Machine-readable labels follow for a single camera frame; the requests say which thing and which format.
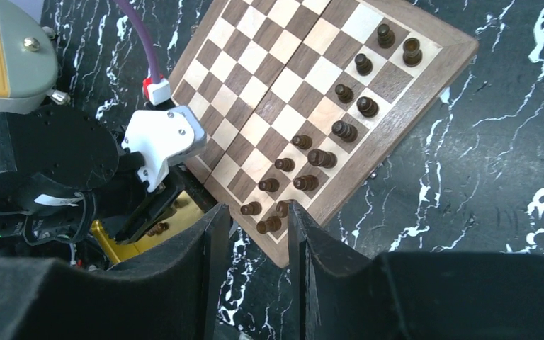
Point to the dark far-rank piece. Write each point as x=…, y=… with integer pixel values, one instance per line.
x=367, y=107

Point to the dark chess king piece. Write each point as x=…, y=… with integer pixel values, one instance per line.
x=321, y=158

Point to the dark corner piece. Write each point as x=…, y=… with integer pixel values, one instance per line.
x=386, y=36

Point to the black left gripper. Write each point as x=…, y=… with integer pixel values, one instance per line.
x=61, y=170

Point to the dark pawn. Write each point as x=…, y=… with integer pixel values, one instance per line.
x=282, y=208
x=253, y=208
x=345, y=131
x=344, y=93

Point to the wooden folding chess board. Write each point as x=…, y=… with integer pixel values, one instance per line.
x=257, y=73

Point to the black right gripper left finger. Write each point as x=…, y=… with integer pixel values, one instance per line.
x=170, y=291

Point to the dark back-rank piece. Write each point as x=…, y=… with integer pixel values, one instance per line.
x=412, y=54

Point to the gold tin with dark pieces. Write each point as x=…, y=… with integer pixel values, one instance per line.
x=182, y=214

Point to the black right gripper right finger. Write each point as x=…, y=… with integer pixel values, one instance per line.
x=339, y=293

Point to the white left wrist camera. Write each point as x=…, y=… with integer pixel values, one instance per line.
x=164, y=138

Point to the dark tall piece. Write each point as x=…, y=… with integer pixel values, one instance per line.
x=269, y=185

